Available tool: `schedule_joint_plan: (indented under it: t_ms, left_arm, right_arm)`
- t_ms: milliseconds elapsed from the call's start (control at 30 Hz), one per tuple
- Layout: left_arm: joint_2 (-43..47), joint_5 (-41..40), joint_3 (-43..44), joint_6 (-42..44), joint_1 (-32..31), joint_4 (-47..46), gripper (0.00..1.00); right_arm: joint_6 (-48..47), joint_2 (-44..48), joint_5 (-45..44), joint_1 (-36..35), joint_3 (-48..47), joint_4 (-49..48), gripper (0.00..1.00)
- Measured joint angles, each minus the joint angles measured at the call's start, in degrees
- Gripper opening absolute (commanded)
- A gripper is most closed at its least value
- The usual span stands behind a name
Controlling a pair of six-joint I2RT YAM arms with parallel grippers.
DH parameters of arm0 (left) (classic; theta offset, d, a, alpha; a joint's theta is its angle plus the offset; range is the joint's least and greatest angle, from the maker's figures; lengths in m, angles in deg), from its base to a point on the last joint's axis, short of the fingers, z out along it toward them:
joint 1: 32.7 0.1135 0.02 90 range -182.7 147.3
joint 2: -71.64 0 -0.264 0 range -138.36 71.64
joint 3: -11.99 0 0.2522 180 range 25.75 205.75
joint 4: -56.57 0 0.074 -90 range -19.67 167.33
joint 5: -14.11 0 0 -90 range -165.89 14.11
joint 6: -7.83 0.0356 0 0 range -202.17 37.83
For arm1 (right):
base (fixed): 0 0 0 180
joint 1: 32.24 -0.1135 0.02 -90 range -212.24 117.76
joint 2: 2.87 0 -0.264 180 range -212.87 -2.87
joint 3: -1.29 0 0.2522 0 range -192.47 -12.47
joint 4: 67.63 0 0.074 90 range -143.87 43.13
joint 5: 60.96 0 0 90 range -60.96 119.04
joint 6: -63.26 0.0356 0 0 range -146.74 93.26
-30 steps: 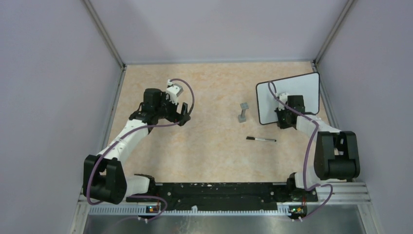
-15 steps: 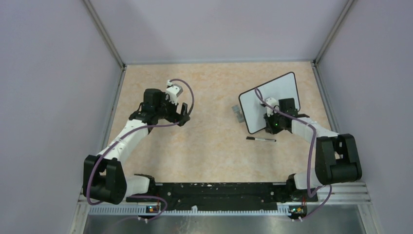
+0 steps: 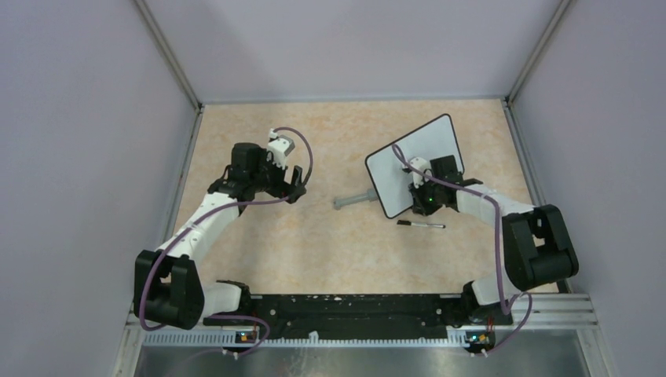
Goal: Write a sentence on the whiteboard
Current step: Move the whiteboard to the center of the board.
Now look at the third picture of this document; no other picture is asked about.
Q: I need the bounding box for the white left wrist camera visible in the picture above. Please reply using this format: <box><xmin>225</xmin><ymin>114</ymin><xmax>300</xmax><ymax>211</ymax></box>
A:
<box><xmin>266</xmin><ymin>129</ymin><xmax>295</xmax><ymax>170</ymax></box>

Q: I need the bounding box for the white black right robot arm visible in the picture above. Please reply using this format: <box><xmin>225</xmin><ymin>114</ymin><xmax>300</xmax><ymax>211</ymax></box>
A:
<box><xmin>403</xmin><ymin>156</ymin><xmax>580</xmax><ymax>324</ymax></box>

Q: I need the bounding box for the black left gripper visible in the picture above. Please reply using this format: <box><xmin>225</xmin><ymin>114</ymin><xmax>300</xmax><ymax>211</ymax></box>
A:
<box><xmin>250</xmin><ymin>148</ymin><xmax>306</xmax><ymax>203</ymax></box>

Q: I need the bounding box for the white board with black frame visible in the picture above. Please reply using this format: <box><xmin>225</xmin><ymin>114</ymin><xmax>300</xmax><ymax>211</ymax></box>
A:
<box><xmin>364</xmin><ymin>114</ymin><xmax>465</xmax><ymax>219</ymax></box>

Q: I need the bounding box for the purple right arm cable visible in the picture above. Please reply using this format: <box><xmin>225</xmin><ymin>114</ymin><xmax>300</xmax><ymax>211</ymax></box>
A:
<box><xmin>391</xmin><ymin>144</ymin><xmax>533</xmax><ymax>357</ymax></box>

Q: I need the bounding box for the black and white marker pen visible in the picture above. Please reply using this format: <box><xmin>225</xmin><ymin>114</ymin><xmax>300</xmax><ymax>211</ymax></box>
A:
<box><xmin>397</xmin><ymin>220</ymin><xmax>446</xmax><ymax>229</ymax></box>

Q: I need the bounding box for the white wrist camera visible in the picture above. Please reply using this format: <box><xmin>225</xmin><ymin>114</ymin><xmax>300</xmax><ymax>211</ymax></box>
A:
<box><xmin>408</xmin><ymin>157</ymin><xmax>431</xmax><ymax>189</ymax></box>
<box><xmin>266</xmin><ymin>129</ymin><xmax>295</xmax><ymax>170</ymax></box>

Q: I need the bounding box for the white cable duct strip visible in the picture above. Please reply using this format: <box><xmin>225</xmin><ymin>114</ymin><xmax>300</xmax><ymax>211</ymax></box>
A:
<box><xmin>143</xmin><ymin>330</ymin><xmax>470</xmax><ymax>348</ymax></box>

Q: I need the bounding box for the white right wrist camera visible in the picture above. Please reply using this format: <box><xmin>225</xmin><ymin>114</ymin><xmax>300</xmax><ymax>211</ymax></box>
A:
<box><xmin>408</xmin><ymin>157</ymin><xmax>431</xmax><ymax>189</ymax></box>

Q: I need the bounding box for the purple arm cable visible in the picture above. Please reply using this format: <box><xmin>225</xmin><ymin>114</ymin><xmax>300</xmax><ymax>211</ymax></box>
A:
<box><xmin>391</xmin><ymin>144</ymin><xmax>533</xmax><ymax>357</ymax></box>
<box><xmin>139</xmin><ymin>126</ymin><xmax>314</xmax><ymax>360</ymax></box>

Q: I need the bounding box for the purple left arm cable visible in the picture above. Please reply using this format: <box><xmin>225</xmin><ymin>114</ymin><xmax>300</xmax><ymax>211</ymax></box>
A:
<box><xmin>139</xmin><ymin>126</ymin><xmax>314</xmax><ymax>360</ymax></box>

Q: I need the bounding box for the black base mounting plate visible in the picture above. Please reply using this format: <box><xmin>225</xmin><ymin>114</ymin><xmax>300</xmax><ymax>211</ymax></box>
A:
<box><xmin>203</xmin><ymin>294</ymin><xmax>514</xmax><ymax>340</ymax></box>

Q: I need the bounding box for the grey plastic block rod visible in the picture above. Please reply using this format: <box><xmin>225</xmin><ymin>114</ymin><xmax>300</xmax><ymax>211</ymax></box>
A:
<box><xmin>333</xmin><ymin>188</ymin><xmax>378</xmax><ymax>210</ymax></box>

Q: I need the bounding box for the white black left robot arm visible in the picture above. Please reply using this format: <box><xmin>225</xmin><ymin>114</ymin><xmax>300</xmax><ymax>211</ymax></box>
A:
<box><xmin>134</xmin><ymin>136</ymin><xmax>306</xmax><ymax>331</ymax></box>

